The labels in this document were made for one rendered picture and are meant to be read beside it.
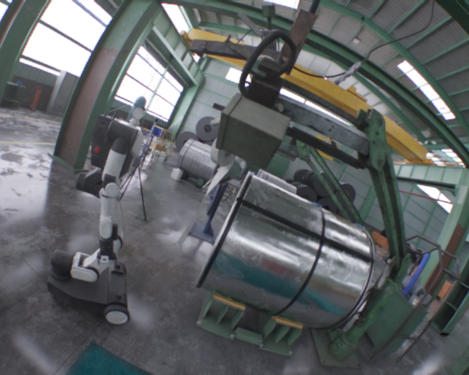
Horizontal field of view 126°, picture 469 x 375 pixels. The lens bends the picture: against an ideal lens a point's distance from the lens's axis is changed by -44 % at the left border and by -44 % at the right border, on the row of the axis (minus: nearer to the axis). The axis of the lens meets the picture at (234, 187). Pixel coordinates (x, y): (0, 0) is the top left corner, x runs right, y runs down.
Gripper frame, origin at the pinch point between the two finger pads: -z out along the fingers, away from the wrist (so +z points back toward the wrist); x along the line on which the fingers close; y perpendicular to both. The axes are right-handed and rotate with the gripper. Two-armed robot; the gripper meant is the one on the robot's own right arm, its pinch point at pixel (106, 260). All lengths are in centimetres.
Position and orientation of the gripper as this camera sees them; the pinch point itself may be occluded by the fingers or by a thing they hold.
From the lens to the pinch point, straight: 141.5
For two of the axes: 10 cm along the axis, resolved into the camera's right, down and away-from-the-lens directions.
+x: 8.7, 1.1, 4.8
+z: 2.5, -9.4, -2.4
